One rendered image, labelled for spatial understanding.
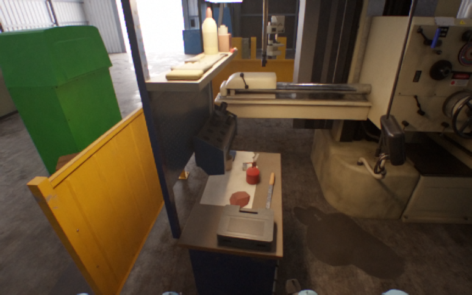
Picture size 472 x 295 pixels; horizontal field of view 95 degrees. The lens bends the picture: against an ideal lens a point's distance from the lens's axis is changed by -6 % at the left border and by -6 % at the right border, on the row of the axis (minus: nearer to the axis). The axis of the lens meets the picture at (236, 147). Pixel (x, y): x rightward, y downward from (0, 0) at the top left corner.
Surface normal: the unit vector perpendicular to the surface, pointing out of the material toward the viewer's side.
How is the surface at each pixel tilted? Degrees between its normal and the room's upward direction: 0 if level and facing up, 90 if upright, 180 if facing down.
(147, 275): 0
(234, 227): 0
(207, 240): 0
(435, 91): 90
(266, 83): 90
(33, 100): 90
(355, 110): 90
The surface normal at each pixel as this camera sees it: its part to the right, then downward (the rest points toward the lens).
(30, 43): -0.11, 0.33
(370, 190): -0.23, 0.49
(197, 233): -0.02, -0.87
